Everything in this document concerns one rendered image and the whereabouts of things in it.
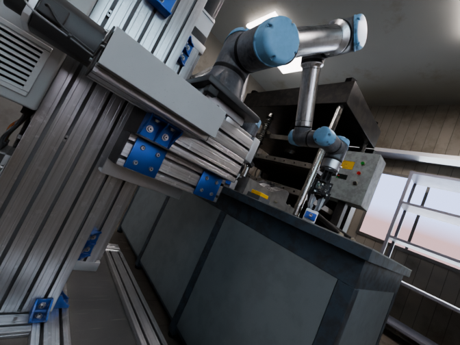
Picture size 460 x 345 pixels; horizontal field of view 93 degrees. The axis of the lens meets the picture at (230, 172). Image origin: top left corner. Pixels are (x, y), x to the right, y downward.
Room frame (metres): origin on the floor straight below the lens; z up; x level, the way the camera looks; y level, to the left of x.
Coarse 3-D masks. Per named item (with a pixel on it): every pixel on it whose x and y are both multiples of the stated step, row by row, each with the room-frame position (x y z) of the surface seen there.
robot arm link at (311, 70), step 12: (312, 60) 0.85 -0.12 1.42; (312, 72) 0.87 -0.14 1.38; (312, 84) 0.88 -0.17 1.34; (300, 96) 0.92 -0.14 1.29; (312, 96) 0.90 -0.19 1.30; (300, 108) 0.92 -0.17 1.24; (312, 108) 0.91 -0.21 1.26; (300, 120) 0.93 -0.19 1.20; (312, 120) 0.94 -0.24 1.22; (300, 132) 0.94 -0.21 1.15; (300, 144) 0.96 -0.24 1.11
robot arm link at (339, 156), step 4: (340, 136) 0.91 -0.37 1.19; (344, 140) 0.90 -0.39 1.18; (348, 140) 0.90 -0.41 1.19; (344, 144) 0.90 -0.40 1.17; (348, 144) 0.91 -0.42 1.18; (340, 148) 0.88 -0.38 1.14; (344, 148) 0.90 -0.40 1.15; (336, 152) 0.89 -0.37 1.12; (340, 152) 0.89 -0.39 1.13; (344, 152) 0.90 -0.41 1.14; (328, 156) 0.92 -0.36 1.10; (332, 156) 0.91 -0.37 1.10; (336, 156) 0.90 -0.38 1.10; (340, 156) 0.90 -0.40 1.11; (344, 156) 0.92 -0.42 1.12; (340, 160) 0.90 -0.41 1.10
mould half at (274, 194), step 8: (240, 184) 1.16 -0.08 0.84; (248, 184) 1.14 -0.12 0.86; (256, 184) 1.17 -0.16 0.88; (264, 184) 1.42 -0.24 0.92; (264, 192) 1.23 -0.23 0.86; (272, 192) 1.27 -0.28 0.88; (280, 192) 1.31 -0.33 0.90; (288, 192) 1.36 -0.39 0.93; (272, 200) 1.29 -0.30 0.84; (280, 200) 1.33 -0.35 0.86; (280, 208) 1.35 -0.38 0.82; (288, 208) 1.40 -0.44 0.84
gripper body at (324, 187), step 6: (324, 168) 0.90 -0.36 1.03; (324, 174) 0.91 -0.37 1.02; (330, 174) 0.91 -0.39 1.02; (336, 174) 0.91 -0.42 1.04; (318, 180) 0.91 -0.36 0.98; (324, 180) 0.89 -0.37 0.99; (318, 186) 0.91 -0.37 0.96; (324, 186) 0.89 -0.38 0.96; (330, 186) 0.89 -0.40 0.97; (318, 192) 0.91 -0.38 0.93; (324, 192) 0.88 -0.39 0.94
